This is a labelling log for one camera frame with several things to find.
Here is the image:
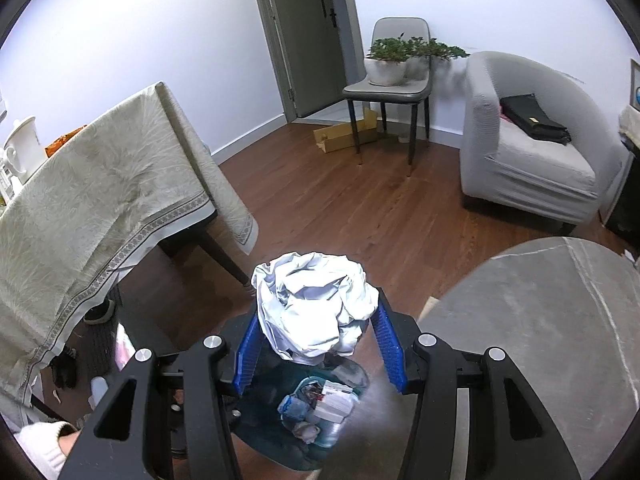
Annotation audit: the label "round grey stone table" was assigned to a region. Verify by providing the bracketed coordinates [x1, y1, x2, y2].
[417, 236, 640, 480]

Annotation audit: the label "grey dining chair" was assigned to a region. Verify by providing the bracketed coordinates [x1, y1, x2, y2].
[342, 17, 433, 166]

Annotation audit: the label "dark teal trash bin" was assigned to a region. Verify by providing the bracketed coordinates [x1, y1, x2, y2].
[220, 310, 375, 472]

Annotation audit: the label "blue tissue pack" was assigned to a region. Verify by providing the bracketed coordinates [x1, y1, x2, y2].
[277, 394, 308, 421]

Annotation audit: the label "white kettle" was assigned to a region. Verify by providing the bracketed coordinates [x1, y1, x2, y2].
[2, 116, 41, 181]

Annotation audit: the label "beige sideboard cloth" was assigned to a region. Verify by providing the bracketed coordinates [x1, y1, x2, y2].
[619, 105, 640, 151]

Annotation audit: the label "grey slipper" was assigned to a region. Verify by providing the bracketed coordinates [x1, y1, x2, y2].
[82, 300, 117, 325]

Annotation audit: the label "grey picture frame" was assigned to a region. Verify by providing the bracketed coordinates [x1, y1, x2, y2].
[628, 58, 640, 111]

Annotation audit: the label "dark wooden dining table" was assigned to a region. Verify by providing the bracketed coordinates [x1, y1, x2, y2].
[155, 210, 251, 297]

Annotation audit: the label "table with beige cloth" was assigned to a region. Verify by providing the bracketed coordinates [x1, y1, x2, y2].
[0, 81, 261, 403]

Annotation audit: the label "potted plant in white pot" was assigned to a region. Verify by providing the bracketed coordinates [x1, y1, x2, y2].
[364, 37, 411, 87]
[407, 36, 471, 81]

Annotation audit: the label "grey armchair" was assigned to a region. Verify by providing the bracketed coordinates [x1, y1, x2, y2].
[459, 51, 631, 226]

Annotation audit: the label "black shoes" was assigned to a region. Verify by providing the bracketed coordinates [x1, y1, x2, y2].
[52, 347, 78, 388]

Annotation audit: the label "white paper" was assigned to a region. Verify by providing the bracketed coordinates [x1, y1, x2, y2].
[251, 251, 380, 366]

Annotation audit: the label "grey door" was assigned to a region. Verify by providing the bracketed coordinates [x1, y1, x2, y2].
[247, 0, 366, 123]

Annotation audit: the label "small white box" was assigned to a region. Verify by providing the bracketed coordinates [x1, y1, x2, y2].
[312, 382, 358, 423]

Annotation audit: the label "flat cardboard box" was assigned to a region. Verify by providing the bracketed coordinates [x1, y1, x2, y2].
[313, 107, 381, 155]

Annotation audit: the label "black leather bag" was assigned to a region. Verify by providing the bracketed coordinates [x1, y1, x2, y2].
[500, 93, 572, 147]

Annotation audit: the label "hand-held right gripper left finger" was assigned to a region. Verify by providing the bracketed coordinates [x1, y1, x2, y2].
[59, 312, 262, 480]

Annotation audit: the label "orange packet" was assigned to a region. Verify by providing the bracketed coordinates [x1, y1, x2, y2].
[45, 127, 88, 158]

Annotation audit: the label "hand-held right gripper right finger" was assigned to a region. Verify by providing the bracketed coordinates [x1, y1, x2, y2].
[372, 287, 583, 480]

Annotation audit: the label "white bottle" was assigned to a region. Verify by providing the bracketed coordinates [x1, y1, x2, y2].
[90, 377, 111, 408]

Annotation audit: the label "pink cloth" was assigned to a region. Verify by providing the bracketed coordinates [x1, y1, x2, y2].
[115, 325, 136, 376]

